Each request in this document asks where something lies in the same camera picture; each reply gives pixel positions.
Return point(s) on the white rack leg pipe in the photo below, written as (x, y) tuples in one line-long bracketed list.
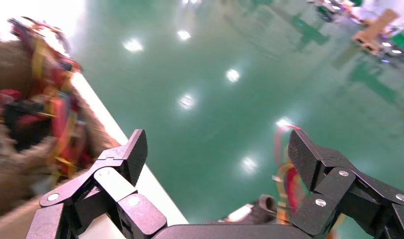
[(240, 213)]

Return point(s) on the brown cardboard divider box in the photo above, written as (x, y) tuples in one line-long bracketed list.
[(10, 66)]

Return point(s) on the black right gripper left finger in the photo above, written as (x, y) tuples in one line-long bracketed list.
[(116, 188)]

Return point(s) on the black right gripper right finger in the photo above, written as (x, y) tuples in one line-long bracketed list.
[(340, 188)]

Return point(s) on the black pipe joint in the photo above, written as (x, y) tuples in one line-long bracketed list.
[(264, 207)]

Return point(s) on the wooden pallet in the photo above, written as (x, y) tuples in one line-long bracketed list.
[(375, 31)]

